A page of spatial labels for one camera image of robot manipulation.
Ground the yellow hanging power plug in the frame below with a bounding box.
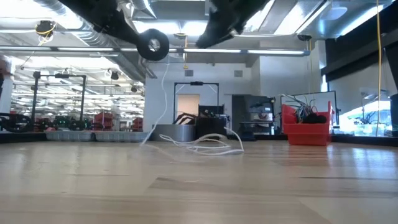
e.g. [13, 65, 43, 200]
[182, 34, 189, 70]

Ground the white cord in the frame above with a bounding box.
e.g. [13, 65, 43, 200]
[139, 58, 245, 156]

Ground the grey duct tape roll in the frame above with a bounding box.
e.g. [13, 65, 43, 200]
[151, 124, 195, 142]

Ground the black curved cable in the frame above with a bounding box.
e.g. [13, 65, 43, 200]
[0, 112, 34, 133]

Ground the grey tool kit case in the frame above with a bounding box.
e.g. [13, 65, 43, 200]
[45, 130, 150, 143]

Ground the black cable bundle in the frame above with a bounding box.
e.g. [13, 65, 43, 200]
[302, 113, 328, 124]

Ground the multicoloured wire bundle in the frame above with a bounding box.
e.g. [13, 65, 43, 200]
[279, 93, 318, 124]

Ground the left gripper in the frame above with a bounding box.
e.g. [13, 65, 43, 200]
[58, 0, 140, 44]

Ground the red plastic bin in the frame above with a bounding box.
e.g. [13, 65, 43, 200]
[282, 101, 333, 146]

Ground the black monitor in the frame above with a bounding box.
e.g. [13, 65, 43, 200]
[247, 95, 276, 114]

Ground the red tool cabinet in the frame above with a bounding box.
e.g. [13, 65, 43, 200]
[93, 111, 115, 131]
[131, 117, 144, 131]

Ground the ceiling cable reel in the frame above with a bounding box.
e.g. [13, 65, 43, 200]
[35, 20, 57, 39]

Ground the long ceiling light fixture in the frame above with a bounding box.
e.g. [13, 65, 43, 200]
[0, 45, 311, 57]

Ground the person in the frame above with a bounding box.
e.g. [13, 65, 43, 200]
[253, 112, 273, 121]

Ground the black camera gantry frame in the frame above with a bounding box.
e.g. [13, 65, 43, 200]
[173, 81, 220, 125]
[30, 71, 87, 125]

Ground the black box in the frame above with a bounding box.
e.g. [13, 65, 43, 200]
[195, 117, 228, 142]

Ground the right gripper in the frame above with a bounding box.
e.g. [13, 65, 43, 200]
[195, 0, 271, 49]

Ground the black table frame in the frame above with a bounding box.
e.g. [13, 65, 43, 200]
[0, 132, 398, 147]

